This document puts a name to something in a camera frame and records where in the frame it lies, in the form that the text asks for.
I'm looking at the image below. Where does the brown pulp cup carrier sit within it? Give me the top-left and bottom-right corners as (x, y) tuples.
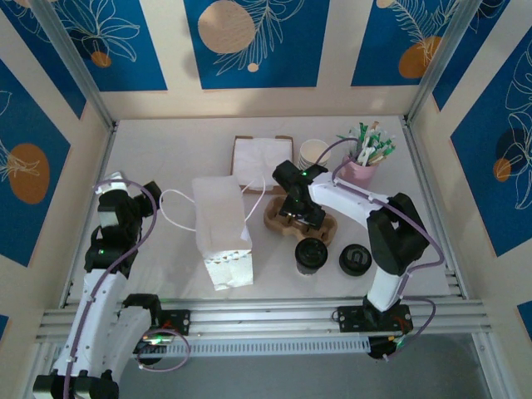
(264, 195), (338, 247)

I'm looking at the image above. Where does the black lidded coffee cup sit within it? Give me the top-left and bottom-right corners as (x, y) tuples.
(293, 237), (330, 276)

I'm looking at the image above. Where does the white printed paper bag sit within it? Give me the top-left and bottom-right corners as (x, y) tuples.
(160, 174), (267, 292)

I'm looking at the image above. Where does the white paper cup stack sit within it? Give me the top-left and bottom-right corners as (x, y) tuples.
(298, 139), (333, 172)

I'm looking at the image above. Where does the black cup lid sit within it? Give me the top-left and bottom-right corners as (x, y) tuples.
(338, 244), (372, 278)

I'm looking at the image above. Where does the pink plastic cup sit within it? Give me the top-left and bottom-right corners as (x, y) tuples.
(340, 153), (380, 190)

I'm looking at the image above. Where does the white wrapped straw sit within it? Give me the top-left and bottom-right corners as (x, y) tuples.
(356, 145), (377, 166)

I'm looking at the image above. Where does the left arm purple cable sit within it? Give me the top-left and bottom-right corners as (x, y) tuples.
(62, 179), (159, 399)

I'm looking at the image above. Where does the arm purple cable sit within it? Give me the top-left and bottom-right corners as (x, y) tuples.
(62, 179), (159, 399)
(315, 138), (446, 362)

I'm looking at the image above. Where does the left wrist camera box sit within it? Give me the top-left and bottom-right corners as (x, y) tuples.
(93, 170), (130, 195)

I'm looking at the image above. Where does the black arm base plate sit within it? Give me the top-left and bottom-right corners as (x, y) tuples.
(160, 309), (192, 337)
(332, 304), (415, 333)

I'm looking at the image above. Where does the aluminium front rail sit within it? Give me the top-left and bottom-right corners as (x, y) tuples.
(35, 295), (487, 340)

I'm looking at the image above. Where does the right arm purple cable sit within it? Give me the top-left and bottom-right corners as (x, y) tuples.
(315, 138), (446, 362)

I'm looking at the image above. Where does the grey slotted cable duct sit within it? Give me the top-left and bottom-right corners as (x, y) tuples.
(97, 335), (372, 359)

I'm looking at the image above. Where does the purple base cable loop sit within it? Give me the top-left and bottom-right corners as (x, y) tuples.
(136, 328), (191, 372)

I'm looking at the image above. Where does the aluminium frame post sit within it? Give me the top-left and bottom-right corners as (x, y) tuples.
(403, 0), (488, 126)
(29, 0), (118, 131)

